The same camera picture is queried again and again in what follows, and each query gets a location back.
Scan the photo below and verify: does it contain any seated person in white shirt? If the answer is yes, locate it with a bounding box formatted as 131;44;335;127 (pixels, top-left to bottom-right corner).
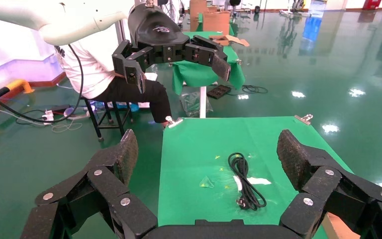
54;23;174;127

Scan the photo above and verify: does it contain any wide brown cardboard box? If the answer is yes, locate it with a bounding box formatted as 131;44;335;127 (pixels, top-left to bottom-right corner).
202;11;231;36

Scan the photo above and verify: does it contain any white side table leg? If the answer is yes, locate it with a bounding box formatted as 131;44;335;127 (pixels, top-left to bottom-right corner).
199;86;207;119

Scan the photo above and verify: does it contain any black plastic tray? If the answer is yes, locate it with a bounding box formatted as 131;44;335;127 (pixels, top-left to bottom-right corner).
206;85;232;100

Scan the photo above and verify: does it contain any red cabinet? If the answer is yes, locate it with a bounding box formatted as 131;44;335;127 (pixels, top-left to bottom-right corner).
362;0;382;10

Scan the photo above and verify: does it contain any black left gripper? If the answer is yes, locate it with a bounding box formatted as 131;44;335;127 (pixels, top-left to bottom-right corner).
111;3;231;95

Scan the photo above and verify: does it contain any silver metal binder clip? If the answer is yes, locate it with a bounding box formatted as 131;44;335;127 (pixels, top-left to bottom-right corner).
294;114;313;126
165;116;184;128

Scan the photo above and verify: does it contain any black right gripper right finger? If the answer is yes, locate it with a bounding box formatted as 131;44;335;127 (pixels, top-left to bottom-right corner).
277;129;382;239

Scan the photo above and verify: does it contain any clear plastic scrap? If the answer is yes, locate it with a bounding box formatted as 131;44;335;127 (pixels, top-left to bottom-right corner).
199;175;215;189

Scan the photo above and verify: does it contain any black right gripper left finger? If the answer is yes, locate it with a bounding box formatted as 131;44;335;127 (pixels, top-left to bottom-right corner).
19;129;159;239

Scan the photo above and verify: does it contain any black coiled floor cable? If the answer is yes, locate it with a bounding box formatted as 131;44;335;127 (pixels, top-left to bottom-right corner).
227;85;269;96

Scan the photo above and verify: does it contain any tall brown cardboard box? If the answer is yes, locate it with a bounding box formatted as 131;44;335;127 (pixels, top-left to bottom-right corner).
190;0;208;32

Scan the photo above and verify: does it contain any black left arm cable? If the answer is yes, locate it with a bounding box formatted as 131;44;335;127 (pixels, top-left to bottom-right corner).
0;44;85;124

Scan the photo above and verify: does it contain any black power cord with plug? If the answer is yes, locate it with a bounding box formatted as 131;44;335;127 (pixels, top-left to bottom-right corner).
228;152;268;211

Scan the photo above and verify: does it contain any flat brown cardboard piece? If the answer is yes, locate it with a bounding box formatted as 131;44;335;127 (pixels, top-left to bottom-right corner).
209;34;250;47

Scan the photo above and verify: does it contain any yellow black floor guard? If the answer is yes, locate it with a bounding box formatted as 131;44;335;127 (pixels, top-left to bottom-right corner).
0;79;34;111

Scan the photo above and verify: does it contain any white power strip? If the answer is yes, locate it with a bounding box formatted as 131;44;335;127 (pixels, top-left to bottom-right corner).
42;110;55;125

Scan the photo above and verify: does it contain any clear plastic bag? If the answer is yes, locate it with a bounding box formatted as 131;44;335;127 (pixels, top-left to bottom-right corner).
179;92;213;118

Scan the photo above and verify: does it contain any black metal stool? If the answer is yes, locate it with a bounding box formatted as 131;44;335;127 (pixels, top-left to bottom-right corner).
82;98;134;142

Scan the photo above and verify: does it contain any open brown cardboard box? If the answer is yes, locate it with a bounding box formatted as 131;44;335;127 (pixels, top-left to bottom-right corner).
322;213;354;239

